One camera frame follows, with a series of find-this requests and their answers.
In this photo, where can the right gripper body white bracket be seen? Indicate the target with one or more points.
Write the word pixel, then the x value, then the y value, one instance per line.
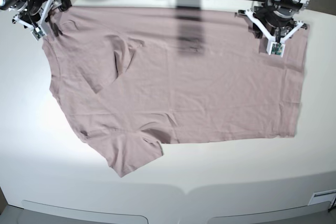
pixel 34 15

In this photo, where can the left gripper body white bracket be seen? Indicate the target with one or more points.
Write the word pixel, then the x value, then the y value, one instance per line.
pixel 277 29

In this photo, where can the mauve T-shirt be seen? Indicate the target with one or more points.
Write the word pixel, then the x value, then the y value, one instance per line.
pixel 131 79

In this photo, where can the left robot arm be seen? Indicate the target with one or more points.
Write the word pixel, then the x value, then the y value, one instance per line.
pixel 191 40

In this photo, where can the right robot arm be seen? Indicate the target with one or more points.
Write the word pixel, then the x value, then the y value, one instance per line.
pixel 34 14

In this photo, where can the white label sticker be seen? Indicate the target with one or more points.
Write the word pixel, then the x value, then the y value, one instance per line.
pixel 322 196

